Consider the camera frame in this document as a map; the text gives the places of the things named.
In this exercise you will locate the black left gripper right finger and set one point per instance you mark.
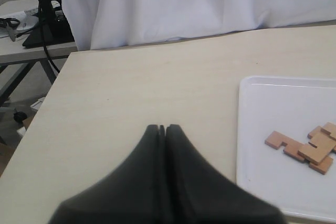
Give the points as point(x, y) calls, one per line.
point(201, 194)

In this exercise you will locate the zigzag wooden block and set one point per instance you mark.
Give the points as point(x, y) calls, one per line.
point(315, 131)

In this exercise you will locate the black handled scissors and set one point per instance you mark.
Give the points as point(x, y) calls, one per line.
point(10, 24)

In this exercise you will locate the black monitor stand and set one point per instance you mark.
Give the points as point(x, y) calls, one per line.
point(53, 28)

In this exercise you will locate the brown wooden notched block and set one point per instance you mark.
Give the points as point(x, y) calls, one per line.
point(317, 149)

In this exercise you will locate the white backdrop cloth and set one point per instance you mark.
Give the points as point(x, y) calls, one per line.
point(100, 24)

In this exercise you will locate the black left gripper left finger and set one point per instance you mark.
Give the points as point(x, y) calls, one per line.
point(132, 193)

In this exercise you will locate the white plastic tray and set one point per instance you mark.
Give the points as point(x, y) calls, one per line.
point(292, 107)

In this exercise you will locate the grey side table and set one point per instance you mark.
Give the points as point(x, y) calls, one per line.
point(25, 76)

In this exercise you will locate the notched wooden puzzle piece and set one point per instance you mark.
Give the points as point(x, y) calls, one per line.
point(290, 147)

